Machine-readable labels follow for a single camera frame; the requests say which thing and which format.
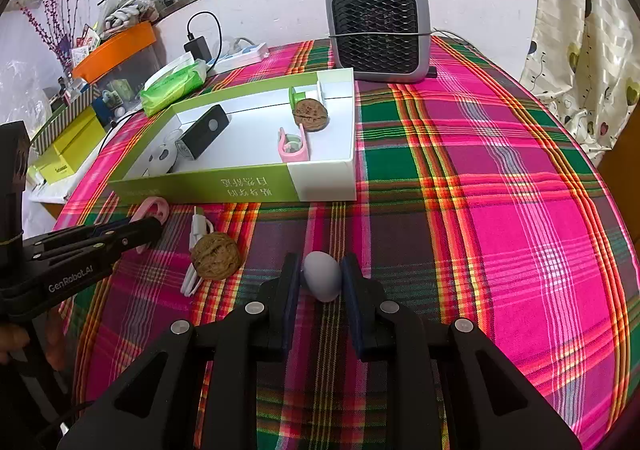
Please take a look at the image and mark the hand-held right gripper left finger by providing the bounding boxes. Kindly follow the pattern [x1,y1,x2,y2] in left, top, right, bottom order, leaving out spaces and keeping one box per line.
[57,253,303,450]

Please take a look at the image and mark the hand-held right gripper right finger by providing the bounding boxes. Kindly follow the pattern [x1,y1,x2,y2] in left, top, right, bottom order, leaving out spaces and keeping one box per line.
[340,253,583,450]

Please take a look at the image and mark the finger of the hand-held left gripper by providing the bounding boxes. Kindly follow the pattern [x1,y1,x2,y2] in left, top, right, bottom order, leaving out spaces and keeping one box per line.
[30,217,163,253]
[32,233,162,272]

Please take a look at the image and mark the pale grey egg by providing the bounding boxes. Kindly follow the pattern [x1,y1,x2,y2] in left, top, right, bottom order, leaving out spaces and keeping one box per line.
[303,251,344,302]

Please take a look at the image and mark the pink clip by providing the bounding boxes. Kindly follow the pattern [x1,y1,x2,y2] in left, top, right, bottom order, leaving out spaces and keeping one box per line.
[276,119,312,163]
[127,197,171,253]

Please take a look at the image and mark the grey-white panda toy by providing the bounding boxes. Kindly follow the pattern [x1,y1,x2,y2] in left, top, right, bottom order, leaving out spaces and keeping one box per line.
[146,140,180,176]

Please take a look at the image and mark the green and white cardboard box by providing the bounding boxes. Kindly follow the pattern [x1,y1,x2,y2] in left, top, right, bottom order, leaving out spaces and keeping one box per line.
[107,68,357,205]

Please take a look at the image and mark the black rectangular device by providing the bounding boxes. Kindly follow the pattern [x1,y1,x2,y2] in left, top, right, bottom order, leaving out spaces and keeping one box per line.
[176,104,231,161]

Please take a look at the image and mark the green clip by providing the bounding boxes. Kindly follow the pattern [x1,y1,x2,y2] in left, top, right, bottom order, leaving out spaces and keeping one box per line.
[288,85,321,108]

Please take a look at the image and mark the person's left hand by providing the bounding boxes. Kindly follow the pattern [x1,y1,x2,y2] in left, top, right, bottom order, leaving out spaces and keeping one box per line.
[0,325,66,371]

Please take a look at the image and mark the yellow-green box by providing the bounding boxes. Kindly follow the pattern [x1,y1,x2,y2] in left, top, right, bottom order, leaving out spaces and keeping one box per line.
[37,120,108,186]

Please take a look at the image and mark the brown walnut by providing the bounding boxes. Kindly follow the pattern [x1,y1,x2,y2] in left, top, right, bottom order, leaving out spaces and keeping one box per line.
[191,231,242,279]
[291,99,330,132]

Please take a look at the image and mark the striped cardboard box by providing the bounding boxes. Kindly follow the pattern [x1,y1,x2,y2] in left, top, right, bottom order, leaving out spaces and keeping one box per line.
[30,85,101,156]

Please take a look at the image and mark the plaid tablecloth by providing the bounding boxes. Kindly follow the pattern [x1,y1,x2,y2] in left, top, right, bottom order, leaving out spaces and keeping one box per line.
[55,35,636,450]

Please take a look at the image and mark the green tissue pack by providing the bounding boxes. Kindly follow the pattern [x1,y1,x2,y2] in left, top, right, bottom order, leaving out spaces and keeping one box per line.
[139,53,208,117]

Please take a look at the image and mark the clear bin with orange lid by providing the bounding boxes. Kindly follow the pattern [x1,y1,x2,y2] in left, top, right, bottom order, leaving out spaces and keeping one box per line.
[71,21,158,101]

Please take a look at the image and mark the purple flower branches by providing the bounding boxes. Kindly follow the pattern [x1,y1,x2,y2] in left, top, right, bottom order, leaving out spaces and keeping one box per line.
[17,0,96,71]

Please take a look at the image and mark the white power strip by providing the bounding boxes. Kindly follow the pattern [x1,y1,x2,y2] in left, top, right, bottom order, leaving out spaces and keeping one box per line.
[206,41,269,74]

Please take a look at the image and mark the white plastic bags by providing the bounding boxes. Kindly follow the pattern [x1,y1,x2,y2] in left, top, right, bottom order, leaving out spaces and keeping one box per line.
[97,0,161,31]

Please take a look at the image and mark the grey space heater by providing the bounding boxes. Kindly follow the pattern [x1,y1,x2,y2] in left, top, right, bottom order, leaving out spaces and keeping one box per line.
[325,0,436,84]

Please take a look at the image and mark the patterned cream curtain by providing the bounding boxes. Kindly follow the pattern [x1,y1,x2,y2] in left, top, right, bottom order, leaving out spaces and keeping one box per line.
[520,0,640,166]

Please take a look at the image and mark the white cable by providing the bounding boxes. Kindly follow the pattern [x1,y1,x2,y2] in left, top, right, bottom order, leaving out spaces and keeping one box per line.
[181,207,213,298]

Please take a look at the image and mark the black charger with cable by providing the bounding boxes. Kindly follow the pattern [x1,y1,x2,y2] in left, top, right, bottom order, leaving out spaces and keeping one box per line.
[183,12,223,64]

